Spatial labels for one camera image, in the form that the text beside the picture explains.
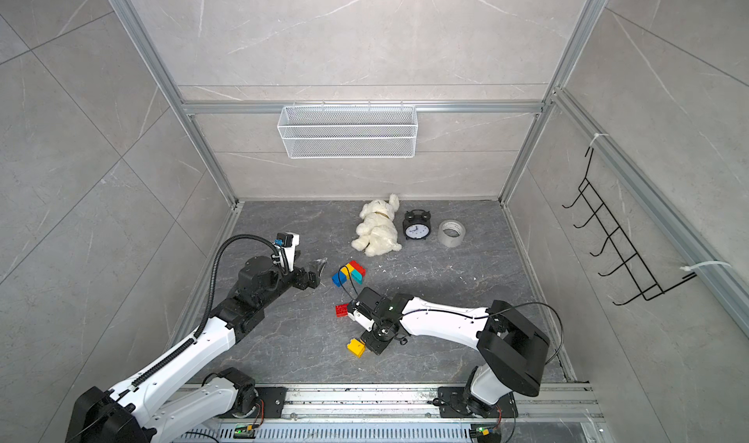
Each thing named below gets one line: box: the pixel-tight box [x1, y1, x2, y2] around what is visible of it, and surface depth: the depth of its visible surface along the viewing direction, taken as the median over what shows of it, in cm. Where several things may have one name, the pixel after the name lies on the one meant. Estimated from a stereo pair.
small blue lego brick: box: [331, 270, 348, 287], surface depth 97 cm
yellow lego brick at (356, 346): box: [346, 338, 366, 359], surface depth 82 cm
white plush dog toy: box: [351, 193, 402, 257], surface depth 103 cm
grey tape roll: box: [437, 218, 467, 247], surface depth 109 cm
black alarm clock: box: [401, 208, 432, 241], surface depth 103 cm
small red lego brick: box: [335, 302, 350, 318], surface depth 90 cm
